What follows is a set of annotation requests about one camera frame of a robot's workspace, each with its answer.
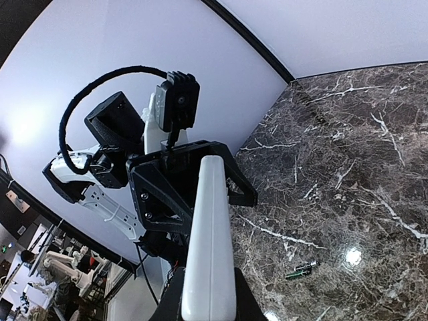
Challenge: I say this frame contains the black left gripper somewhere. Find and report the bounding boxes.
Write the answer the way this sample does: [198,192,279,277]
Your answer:
[126,140,258,234]

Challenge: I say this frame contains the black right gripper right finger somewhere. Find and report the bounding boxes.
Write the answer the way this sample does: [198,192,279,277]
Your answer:
[234,267,267,321]

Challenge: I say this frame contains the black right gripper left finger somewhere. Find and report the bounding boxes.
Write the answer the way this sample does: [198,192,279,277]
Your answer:
[156,267,185,321]

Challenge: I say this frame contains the white and red remote control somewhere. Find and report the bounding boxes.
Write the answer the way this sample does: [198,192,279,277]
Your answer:
[181,156,237,320]

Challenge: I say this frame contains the green black battery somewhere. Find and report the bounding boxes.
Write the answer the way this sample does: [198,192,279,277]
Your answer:
[286,269,312,280]
[294,260,320,272]

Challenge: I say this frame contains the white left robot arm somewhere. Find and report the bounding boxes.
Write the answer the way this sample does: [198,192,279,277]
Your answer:
[43,92,257,243]

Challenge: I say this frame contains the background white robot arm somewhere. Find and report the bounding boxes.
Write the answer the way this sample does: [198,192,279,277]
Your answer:
[43,246,96,297]

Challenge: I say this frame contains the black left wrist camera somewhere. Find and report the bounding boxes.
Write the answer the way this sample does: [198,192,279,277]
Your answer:
[154,71,200,150]

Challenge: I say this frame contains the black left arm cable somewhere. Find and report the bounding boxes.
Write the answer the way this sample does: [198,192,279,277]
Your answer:
[58,66,168,175]

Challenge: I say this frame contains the black left corner post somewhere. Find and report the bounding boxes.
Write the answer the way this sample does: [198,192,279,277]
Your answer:
[201,0,296,84]

